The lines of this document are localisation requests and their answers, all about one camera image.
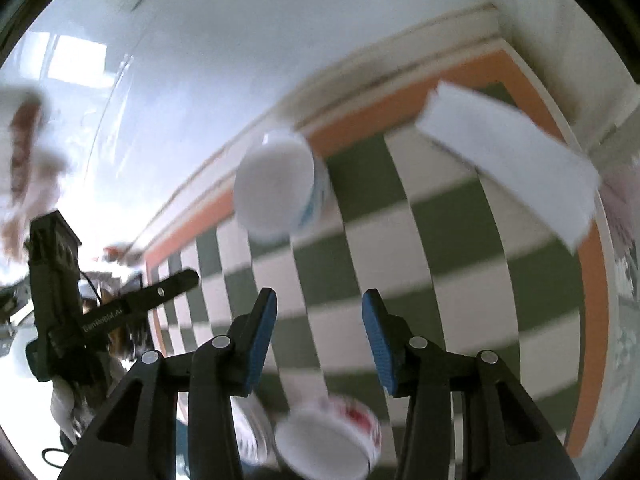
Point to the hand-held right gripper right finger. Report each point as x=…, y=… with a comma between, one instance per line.
x=380, y=345

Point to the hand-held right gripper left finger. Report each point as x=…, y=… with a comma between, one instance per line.
x=260, y=342

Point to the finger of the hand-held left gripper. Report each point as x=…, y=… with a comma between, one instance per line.
x=165, y=290

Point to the white ceramic bowl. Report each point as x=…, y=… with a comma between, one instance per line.
x=320, y=445
x=252, y=435

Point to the white bowl blue pattern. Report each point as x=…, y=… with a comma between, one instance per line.
x=272, y=185

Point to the green white checkered tablecloth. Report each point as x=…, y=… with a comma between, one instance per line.
x=450, y=260

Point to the clear plastic bag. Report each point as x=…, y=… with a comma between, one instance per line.
x=25, y=160

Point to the folded white towel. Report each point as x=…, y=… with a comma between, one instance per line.
x=510, y=165

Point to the frosted glass sliding door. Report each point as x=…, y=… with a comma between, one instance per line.
x=627, y=260

